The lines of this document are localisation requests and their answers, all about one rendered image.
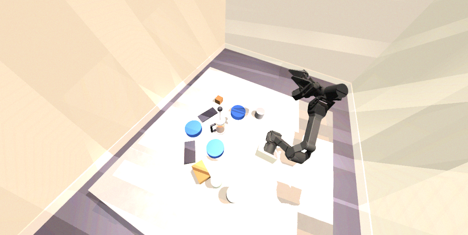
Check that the glass french press coffee maker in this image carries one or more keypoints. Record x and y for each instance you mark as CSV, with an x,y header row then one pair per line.
x,y
219,123

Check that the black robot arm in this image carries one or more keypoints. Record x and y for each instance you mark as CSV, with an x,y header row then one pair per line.
x,y
317,111

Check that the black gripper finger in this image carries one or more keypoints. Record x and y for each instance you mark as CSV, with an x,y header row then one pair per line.
x,y
297,73
302,83

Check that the blue short cylinder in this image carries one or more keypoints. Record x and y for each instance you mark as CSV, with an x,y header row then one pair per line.
x,y
237,112
215,148
193,128

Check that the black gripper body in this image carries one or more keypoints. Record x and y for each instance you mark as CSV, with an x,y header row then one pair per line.
x,y
314,89

